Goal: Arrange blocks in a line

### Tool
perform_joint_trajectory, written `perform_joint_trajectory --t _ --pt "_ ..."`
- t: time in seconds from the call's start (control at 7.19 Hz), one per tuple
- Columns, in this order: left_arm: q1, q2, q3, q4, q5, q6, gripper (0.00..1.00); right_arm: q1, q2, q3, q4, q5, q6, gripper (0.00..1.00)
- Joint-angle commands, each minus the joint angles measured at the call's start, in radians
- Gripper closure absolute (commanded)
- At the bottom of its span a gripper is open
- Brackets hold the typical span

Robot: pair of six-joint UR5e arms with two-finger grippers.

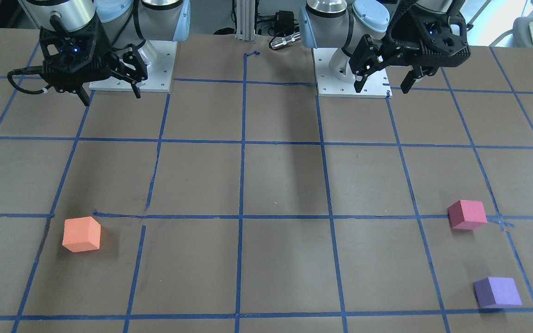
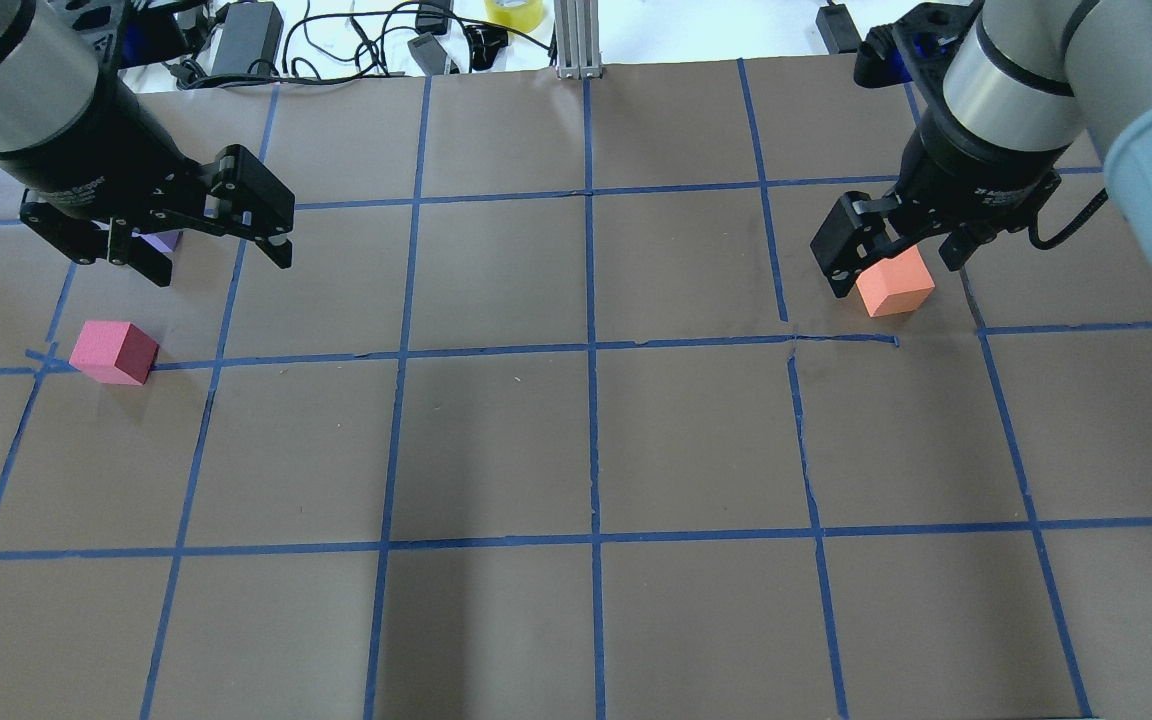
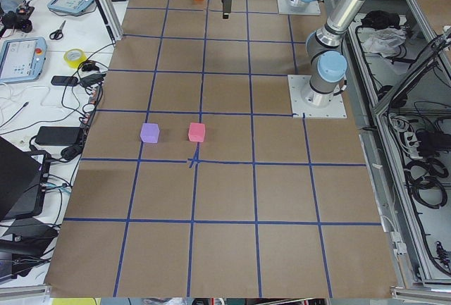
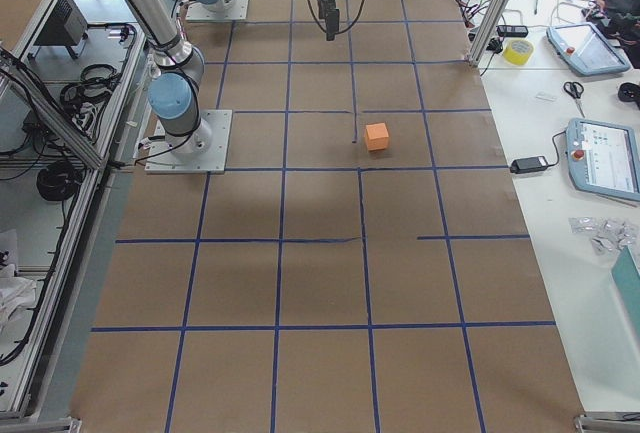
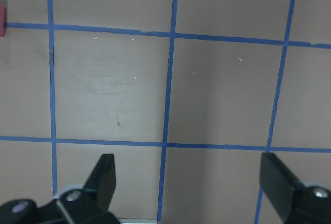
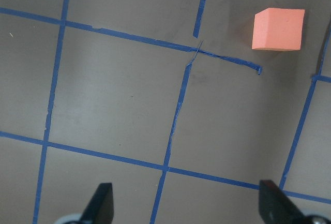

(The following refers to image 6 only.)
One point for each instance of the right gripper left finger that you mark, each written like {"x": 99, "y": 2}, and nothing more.
{"x": 100, "y": 208}

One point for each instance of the orange foam cube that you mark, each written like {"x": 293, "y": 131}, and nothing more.
{"x": 278, "y": 29}

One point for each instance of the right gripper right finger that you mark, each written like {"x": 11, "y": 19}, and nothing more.
{"x": 275, "y": 206}

